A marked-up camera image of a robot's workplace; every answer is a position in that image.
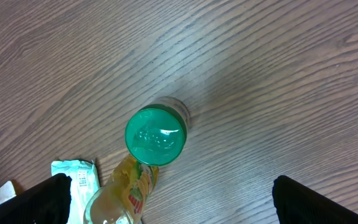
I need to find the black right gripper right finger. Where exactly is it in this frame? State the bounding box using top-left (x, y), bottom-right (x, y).
top-left (272, 175), bottom-right (358, 224)

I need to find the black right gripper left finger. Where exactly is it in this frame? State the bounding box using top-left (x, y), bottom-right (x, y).
top-left (0, 174), bottom-right (72, 224)

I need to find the light teal snack packet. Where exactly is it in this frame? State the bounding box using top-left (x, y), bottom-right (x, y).
top-left (50, 160), bottom-right (100, 224)

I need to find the yellow Vim dish soap bottle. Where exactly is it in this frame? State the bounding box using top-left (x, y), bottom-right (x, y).
top-left (83, 155), bottom-right (159, 224)

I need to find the green-capped white bottle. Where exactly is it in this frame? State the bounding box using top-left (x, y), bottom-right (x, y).
top-left (125, 96), bottom-right (191, 166)

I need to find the small teal white box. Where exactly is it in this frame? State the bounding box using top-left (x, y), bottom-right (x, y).
top-left (0, 180), bottom-right (16, 204)

